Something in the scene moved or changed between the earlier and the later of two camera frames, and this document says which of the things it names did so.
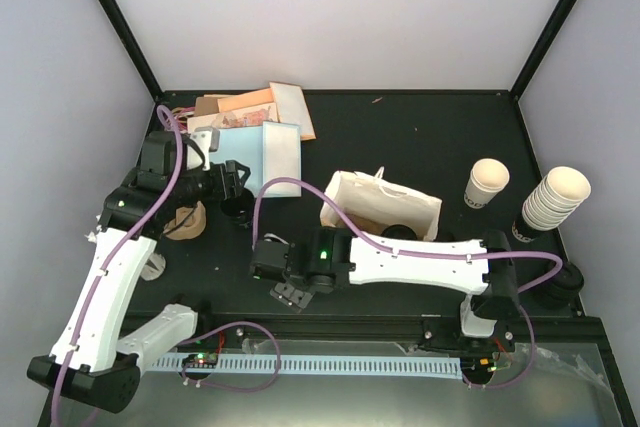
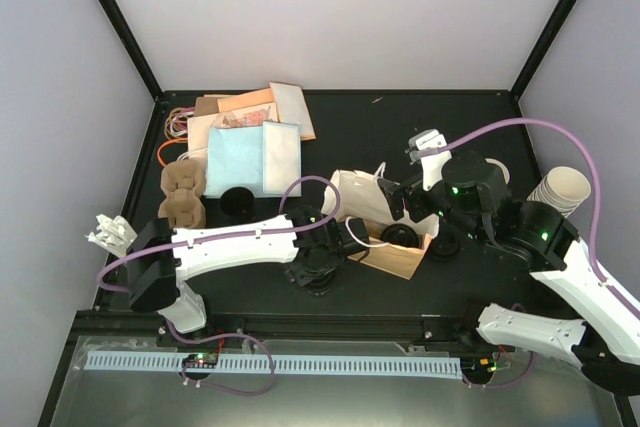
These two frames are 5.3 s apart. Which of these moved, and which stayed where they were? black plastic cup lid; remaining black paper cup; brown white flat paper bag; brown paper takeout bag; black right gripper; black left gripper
Moved: black left gripper; black right gripper
Stayed: black plastic cup lid; brown paper takeout bag; brown white flat paper bag; remaining black paper cup
